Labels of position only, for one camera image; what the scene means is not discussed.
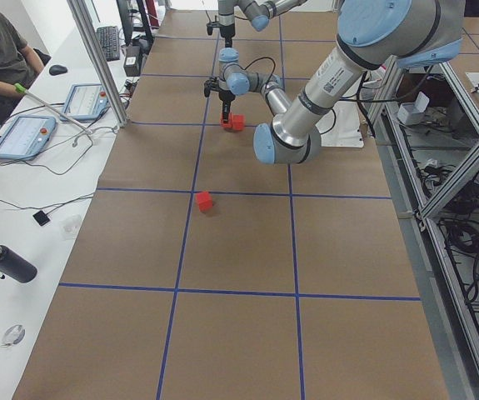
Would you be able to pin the aluminium frame rack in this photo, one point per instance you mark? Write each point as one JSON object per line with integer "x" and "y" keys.
{"x": 427, "y": 125}

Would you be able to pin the metal rod with hook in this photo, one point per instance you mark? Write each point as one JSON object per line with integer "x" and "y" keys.
{"x": 85, "y": 131}

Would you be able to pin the black box with label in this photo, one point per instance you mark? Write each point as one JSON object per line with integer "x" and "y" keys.
{"x": 132, "y": 61}

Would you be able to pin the blue teach pendant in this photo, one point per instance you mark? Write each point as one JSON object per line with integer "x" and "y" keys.
{"x": 85, "y": 102}
{"x": 26, "y": 137}

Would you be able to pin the aluminium frame post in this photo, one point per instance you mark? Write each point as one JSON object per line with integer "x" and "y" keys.
{"x": 86, "y": 29}

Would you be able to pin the near blue teach pendant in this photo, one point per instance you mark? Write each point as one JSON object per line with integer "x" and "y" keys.
{"x": 26, "y": 137}

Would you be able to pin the clear plastic lid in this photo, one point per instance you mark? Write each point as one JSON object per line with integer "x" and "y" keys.
{"x": 13, "y": 336}

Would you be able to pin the clear plastic cup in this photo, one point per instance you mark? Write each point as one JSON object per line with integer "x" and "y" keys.
{"x": 70, "y": 226}

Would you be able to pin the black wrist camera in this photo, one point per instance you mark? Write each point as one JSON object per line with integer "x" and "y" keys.
{"x": 212, "y": 25}
{"x": 211, "y": 85}

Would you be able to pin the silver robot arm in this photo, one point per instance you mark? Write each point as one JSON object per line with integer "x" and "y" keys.
{"x": 257, "y": 14}
{"x": 416, "y": 33}

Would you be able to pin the black water bottle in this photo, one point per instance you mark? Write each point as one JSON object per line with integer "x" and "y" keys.
{"x": 14, "y": 266}

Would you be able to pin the black keyboard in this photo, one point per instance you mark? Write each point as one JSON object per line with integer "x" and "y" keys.
{"x": 108, "y": 40}

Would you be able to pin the black computer mouse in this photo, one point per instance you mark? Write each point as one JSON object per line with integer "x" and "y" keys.
{"x": 57, "y": 69}

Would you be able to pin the small black square pad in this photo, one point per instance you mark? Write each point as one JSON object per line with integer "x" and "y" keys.
{"x": 41, "y": 218}

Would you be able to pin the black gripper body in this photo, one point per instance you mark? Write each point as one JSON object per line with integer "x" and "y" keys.
{"x": 227, "y": 30}
{"x": 225, "y": 96}

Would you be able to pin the red block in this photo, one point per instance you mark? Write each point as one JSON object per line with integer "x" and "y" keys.
{"x": 204, "y": 201}
{"x": 237, "y": 122}
{"x": 227, "y": 126}

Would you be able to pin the far blue teach pendant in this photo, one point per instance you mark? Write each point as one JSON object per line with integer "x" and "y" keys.
{"x": 85, "y": 102}

